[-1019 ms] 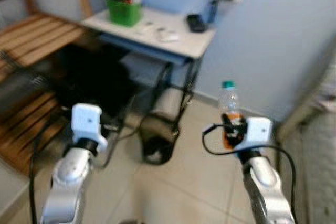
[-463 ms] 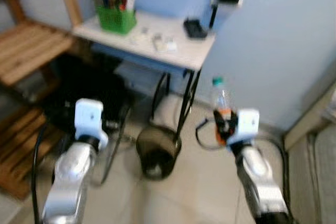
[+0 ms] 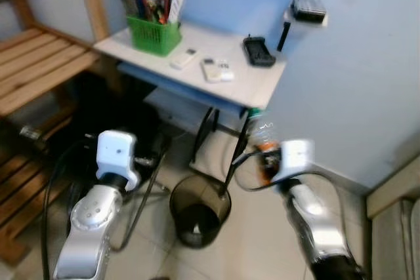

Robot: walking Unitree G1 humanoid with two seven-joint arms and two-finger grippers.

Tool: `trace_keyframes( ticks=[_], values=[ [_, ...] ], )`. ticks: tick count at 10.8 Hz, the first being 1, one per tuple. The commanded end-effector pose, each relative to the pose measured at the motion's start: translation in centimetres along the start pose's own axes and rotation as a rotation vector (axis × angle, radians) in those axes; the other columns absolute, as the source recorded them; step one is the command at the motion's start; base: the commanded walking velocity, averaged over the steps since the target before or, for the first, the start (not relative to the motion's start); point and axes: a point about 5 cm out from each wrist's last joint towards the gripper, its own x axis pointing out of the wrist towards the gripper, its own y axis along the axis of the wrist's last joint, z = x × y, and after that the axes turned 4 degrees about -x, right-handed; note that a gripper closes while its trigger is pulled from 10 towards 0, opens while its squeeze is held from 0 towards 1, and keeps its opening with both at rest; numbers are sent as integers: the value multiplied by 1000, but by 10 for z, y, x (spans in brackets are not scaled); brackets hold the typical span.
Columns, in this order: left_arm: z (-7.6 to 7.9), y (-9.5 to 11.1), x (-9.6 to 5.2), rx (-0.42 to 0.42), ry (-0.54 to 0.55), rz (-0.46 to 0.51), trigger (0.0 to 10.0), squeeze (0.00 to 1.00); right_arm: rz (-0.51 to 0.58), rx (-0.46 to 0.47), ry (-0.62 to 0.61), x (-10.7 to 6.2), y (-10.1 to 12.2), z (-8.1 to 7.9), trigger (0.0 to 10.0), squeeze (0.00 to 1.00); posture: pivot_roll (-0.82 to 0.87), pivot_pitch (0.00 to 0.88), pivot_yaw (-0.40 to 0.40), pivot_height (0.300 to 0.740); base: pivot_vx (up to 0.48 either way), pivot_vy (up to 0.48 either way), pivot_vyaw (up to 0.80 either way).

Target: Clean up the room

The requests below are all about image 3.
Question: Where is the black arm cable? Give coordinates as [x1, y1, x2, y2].
[230, 151, 350, 245]
[39, 139, 99, 277]

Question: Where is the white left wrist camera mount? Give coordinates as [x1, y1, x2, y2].
[96, 130, 140, 191]

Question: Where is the white table with black legs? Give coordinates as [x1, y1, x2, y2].
[94, 21, 289, 186]

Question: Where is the black bag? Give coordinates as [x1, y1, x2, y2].
[66, 73, 171, 182]

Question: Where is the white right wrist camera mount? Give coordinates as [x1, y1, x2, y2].
[270, 139, 314, 184]

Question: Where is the black mesh trash bin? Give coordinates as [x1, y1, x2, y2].
[169, 174, 232, 249]

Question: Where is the small white shelf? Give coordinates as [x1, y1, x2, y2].
[277, 0, 329, 52]

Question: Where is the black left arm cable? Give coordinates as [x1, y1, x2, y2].
[39, 139, 99, 277]

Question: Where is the black box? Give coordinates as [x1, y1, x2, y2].
[292, 0, 327, 22]

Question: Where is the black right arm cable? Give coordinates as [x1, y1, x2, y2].
[230, 151, 350, 245]

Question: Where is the wooden slatted rack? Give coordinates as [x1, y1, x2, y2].
[0, 0, 112, 268]

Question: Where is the black battery charger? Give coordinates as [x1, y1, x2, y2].
[243, 35, 277, 68]

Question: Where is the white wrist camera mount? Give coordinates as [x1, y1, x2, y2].
[96, 130, 140, 191]
[270, 139, 314, 184]

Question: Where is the white remote control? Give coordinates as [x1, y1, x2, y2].
[169, 47, 199, 71]
[200, 58, 235, 84]

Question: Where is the green plastic basket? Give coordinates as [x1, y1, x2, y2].
[126, 14, 182, 56]

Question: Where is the white flat packet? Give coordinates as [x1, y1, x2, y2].
[169, 0, 186, 25]

